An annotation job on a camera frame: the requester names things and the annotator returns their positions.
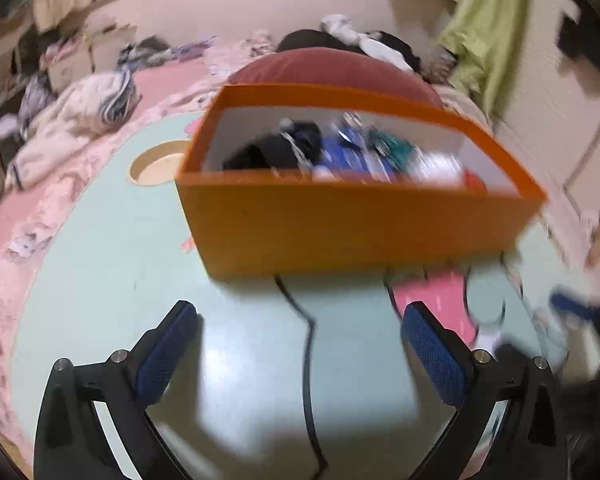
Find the orange cardboard box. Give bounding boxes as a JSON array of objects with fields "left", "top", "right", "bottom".
[{"left": 175, "top": 84, "right": 546, "bottom": 278}]

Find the black garment on bed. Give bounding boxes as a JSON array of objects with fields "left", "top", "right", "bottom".
[{"left": 276, "top": 29, "right": 420, "bottom": 74}]

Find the green toy car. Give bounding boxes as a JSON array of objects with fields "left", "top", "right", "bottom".
[{"left": 367, "top": 129, "right": 415, "bottom": 171}]

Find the bubble wrap ball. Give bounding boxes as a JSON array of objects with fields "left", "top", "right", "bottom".
[{"left": 407, "top": 151, "right": 465, "bottom": 186}]

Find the white fleece blanket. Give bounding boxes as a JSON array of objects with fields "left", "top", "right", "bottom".
[{"left": 5, "top": 70, "right": 140, "bottom": 191}]

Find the white garment on bed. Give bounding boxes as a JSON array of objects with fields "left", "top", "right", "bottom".
[{"left": 321, "top": 14, "right": 413, "bottom": 72}]

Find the black embroidered pouch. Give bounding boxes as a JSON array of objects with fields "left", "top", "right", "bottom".
[{"left": 222, "top": 118, "right": 323, "bottom": 171}]

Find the red velvet pillow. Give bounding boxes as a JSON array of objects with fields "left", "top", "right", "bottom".
[{"left": 227, "top": 48, "right": 442, "bottom": 107}]

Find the pink floral bedsheet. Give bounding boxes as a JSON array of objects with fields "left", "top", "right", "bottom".
[{"left": 0, "top": 39, "right": 275, "bottom": 463}]

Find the green hanging cloth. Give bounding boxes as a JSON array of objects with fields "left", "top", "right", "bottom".
[{"left": 438, "top": 0, "right": 529, "bottom": 116}]

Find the blue tin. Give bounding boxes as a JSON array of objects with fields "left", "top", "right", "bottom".
[{"left": 314, "top": 127, "right": 396, "bottom": 182}]

